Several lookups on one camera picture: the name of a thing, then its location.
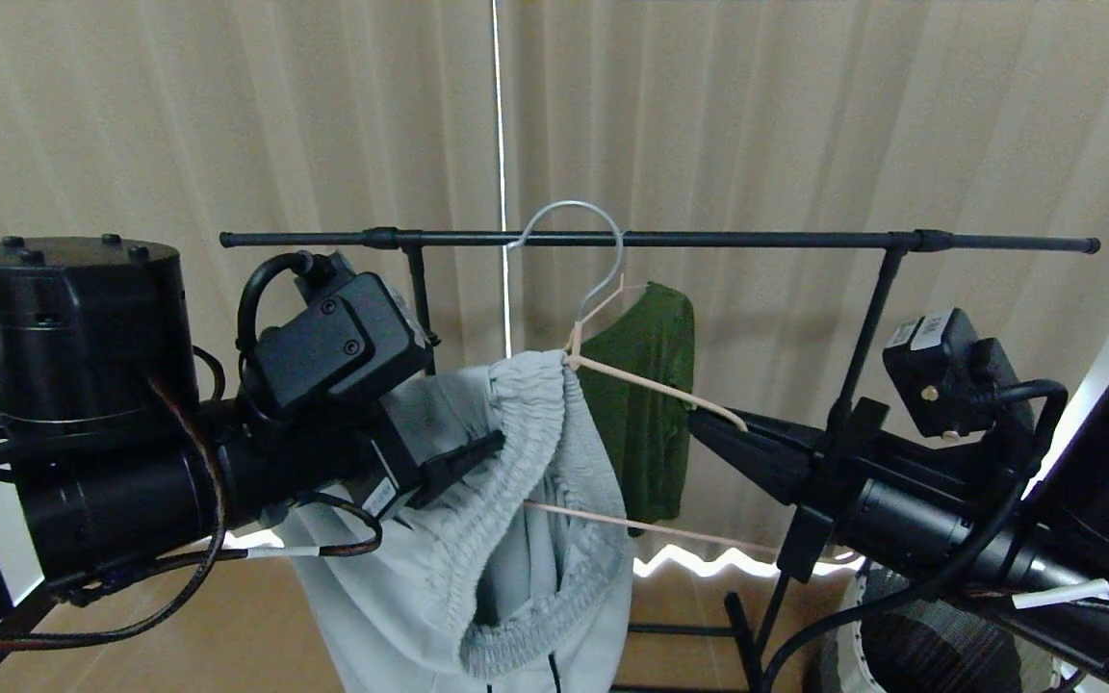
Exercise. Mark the beige curtain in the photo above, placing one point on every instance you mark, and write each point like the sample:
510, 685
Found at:
179, 115

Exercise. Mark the black clothes rack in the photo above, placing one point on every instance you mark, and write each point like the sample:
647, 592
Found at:
757, 240

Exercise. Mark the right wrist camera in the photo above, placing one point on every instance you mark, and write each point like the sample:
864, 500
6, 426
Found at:
940, 375

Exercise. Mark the pink clothes hanger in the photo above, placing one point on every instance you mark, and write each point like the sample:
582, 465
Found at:
660, 389
603, 300

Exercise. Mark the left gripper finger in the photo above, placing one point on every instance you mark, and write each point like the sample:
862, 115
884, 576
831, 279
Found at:
458, 470

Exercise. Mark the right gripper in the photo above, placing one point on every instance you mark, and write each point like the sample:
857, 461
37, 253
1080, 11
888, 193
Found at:
920, 520

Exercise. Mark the green long-sleeved shirt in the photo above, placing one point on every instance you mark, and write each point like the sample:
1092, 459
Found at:
651, 404

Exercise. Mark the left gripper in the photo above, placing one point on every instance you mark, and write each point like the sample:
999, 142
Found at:
131, 500

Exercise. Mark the white laundry basket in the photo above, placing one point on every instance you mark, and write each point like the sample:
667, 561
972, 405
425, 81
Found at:
930, 654

